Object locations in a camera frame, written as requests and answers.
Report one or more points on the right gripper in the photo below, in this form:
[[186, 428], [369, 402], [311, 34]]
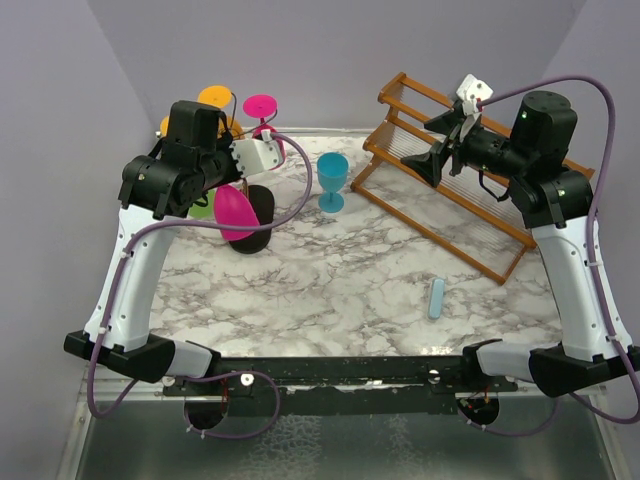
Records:
[[429, 164]]

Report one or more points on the blue plastic wine glass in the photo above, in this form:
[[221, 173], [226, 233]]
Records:
[[332, 170]]

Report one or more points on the pink wine glass front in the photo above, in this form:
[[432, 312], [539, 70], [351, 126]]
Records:
[[263, 108]]

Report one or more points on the pink wine glass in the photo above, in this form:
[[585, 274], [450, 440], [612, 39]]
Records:
[[232, 207], [263, 108]]

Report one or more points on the orange plastic wine glass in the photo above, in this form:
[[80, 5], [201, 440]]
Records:
[[221, 96]]

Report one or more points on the green plastic wine glass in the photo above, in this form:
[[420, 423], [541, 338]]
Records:
[[203, 208]]

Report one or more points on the yellow plastic wine glass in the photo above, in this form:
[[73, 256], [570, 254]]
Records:
[[164, 126]]

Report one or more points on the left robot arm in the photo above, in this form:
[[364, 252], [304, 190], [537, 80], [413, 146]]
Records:
[[157, 190]]

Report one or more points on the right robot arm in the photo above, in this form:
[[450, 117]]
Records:
[[595, 345]]

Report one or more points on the wooden dish rack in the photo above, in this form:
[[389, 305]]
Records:
[[480, 210]]

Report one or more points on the metal wine glass rack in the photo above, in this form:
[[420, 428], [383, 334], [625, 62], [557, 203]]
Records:
[[251, 241]]

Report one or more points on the light blue flat stick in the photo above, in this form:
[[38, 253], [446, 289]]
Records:
[[436, 298]]

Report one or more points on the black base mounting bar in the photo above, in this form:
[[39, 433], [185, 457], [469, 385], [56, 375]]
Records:
[[328, 386]]

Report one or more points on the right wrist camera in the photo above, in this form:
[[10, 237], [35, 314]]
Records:
[[470, 92]]

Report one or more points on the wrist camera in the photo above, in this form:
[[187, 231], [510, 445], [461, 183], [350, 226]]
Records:
[[470, 92], [257, 155]]

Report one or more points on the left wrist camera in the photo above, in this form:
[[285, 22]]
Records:
[[257, 155]]

